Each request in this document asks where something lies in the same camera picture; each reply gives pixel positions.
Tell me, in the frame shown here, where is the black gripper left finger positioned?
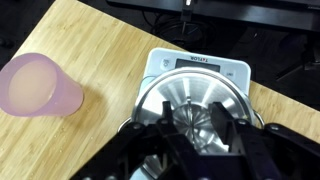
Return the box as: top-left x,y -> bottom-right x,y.
69,100 -> 201,180

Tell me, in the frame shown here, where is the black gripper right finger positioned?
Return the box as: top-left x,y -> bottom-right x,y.
209,101 -> 320,180

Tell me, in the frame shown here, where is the silver steel pot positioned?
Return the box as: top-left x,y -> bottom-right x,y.
116,74 -> 266,180

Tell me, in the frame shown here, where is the silver steel lid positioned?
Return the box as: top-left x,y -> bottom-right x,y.
133,67 -> 256,180

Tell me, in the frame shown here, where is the white kitchen scale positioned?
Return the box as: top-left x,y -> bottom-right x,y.
138,47 -> 252,101

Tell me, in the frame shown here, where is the pink plastic cup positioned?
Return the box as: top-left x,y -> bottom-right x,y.
0,52 -> 85,118

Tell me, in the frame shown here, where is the black low cart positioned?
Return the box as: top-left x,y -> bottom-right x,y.
106,0 -> 320,34

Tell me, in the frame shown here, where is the black power cable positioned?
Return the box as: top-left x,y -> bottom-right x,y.
143,9 -> 204,48

